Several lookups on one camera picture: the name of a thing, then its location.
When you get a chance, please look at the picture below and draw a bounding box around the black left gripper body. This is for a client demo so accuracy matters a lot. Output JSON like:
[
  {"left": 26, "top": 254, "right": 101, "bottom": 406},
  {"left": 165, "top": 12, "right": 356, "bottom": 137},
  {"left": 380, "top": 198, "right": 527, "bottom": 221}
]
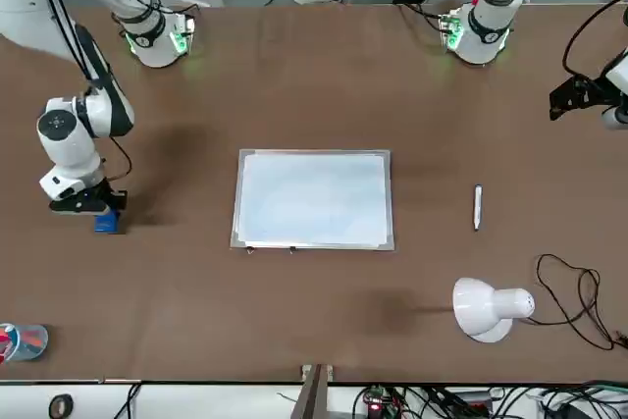
[{"left": 584, "top": 74, "right": 618, "bottom": 109}]

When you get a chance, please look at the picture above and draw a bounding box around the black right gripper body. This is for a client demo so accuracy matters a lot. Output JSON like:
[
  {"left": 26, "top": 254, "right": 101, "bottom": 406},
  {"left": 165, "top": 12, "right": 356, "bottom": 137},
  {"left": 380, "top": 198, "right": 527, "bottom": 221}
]
[{"left": 73, "top": 178, "right": 113, "bottom": 215}]

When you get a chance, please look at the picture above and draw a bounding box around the blue whiteboard eraser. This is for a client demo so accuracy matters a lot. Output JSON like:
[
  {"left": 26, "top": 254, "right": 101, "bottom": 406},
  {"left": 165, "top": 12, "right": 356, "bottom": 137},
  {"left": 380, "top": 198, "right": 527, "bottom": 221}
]
[{"left": 93, "top": 209, "right": 123, "bottom": 236}]

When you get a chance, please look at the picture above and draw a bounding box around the white whiteboard marker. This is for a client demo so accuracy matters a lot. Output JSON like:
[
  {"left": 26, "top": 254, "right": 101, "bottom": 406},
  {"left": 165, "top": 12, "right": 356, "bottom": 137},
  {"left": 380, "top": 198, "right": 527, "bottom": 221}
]
[{"left": 472, "top": 184, "right": 485, "bottom": 233}]

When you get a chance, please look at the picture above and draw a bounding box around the silver framed whiteboard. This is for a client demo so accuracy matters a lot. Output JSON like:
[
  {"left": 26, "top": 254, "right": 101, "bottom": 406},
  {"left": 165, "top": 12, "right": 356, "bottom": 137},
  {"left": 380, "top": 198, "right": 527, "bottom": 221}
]
[{"left": 229, "top": 147, "right": 396, "bottom": 254}]

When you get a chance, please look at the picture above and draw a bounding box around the clear plastic pen cup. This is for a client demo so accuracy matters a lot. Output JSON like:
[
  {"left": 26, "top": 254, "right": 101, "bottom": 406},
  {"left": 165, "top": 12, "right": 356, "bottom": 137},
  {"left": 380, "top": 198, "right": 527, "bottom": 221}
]
[{"left": 0, "top": 323, "right": 50, "bottom": 366}]

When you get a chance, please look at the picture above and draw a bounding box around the black tape roll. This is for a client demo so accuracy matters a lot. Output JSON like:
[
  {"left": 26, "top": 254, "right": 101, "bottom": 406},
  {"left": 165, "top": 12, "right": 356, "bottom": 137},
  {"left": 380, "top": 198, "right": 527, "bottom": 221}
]
[{"left": 48, "top": 393, "right": 76, "bottom": 419}]

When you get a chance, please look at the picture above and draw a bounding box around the white desk lamp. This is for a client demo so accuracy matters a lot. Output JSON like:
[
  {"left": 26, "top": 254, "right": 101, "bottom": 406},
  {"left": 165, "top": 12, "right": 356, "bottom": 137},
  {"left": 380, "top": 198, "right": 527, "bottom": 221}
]
[{"left": 451, "top": 277, "right": 537, "bottom": 345}]

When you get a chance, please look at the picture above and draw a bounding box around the black power strip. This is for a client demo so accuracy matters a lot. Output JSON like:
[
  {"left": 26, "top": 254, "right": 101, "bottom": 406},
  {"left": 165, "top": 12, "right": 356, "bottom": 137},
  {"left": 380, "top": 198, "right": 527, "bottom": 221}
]
[{"left": 453, "top": 391, "right": 494, "bottom": 411}]

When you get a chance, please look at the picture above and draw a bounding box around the green circuit board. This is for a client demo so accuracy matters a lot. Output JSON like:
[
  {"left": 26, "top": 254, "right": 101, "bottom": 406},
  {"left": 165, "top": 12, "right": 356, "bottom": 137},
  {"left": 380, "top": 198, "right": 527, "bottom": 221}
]
[{"left": 361, "top": 385, "right": 401, "bottom": 418}]

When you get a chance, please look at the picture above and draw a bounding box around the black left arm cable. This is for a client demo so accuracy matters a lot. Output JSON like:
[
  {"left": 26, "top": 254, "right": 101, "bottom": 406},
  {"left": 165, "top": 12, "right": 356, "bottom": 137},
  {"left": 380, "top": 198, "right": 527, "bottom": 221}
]
[{"left": 561, "top": 0, "right": 628, "bottom": 80}]

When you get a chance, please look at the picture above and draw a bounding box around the black lamp cable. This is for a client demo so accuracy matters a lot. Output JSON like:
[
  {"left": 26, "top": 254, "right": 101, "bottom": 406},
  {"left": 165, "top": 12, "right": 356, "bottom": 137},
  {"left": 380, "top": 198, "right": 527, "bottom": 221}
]
[{"left": 519, "top": 253, "right": 628, "bottom": 352}]

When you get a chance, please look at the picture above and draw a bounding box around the aluminium frame post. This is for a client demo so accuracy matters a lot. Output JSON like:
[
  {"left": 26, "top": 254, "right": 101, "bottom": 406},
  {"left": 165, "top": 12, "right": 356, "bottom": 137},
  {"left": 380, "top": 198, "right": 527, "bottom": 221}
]
[{"left": 293, "top": 363, "right": 336, "bottom": 419}]

